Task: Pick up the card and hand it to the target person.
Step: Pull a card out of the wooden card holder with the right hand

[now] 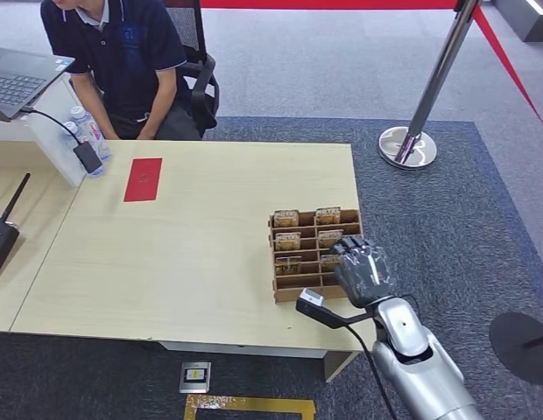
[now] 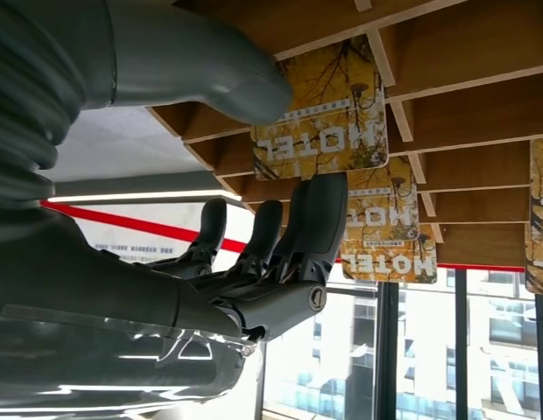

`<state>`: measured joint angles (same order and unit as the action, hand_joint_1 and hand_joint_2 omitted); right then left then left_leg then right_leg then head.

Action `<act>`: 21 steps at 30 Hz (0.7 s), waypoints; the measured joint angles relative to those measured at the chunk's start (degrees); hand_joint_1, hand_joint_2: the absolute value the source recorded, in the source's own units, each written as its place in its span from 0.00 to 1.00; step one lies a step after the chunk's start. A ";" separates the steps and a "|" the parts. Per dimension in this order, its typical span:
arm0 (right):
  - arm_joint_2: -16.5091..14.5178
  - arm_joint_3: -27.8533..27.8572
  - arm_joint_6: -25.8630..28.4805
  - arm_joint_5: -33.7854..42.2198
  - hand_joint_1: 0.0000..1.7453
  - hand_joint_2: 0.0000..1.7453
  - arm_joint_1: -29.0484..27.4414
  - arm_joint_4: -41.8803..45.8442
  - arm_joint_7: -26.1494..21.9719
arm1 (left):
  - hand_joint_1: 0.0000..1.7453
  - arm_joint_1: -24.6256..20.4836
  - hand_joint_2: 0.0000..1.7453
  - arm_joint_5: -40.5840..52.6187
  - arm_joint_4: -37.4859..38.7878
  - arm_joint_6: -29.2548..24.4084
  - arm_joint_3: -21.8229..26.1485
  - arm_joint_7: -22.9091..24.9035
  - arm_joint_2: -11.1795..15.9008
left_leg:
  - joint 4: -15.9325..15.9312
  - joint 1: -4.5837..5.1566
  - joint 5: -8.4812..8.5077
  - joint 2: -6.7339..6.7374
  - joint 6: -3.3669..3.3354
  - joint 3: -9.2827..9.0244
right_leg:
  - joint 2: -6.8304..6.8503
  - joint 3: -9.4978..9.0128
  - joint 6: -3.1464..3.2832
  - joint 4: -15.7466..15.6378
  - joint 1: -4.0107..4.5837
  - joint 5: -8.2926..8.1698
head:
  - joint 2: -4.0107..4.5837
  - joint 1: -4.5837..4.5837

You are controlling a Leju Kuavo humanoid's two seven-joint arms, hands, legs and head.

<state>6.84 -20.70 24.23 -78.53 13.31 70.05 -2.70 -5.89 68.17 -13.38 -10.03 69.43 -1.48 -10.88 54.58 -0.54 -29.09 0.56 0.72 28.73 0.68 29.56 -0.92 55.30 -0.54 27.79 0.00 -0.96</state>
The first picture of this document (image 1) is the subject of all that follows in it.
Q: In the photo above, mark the wooden slotted card holder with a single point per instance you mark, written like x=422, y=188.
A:
x=293, y=295

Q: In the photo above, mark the chrome stanchion post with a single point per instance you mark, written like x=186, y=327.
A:
x=433, y=81

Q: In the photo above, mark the black router with antennas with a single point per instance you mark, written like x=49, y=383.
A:
x=0, y=243

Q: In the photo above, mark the black power adapter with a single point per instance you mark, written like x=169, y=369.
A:
x=87, y=157

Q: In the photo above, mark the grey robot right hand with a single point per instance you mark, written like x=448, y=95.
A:
x=368, y=275

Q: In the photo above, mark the black round floor base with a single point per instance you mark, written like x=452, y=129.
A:
x=517, y=348

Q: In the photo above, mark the dark grey floor mat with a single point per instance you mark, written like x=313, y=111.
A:
x=429, y=232

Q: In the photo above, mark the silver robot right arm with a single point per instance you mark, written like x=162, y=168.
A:
x=420, y=371

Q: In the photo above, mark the person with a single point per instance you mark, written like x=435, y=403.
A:
x=127, y=58

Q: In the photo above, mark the grey laptop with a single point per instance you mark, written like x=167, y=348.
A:
x=17, y=78

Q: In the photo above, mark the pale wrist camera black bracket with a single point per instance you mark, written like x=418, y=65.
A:
x=310, y=298

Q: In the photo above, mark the metal floor socket box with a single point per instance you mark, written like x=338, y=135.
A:
x=195, y=377

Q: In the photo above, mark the black office chair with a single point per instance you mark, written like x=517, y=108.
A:
x=201, y=87

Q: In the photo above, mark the red envelope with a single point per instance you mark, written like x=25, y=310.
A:
x=143, y=179

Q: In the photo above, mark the clear plastic water bottle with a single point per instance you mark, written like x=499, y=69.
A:
x=91, y=128
x=71, y=133

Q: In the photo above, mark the grey platform block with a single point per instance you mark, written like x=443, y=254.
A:
x=519, y=20

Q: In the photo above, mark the white laptop stand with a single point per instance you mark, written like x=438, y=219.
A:
x=56, y=145

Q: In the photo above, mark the brown hotel card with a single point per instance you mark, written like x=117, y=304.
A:
x=288, y=266
x=328, y=262
x=329, y=238
x=288, y=242
x=328, y=216
x=286, y=219

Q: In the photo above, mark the person's right forearm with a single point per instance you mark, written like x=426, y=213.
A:
x=90, y=107

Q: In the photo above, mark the red barrier belt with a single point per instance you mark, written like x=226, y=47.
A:
x=503, y=61
x=328, y=3

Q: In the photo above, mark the person's left forearm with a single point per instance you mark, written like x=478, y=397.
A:
x=160, y=107

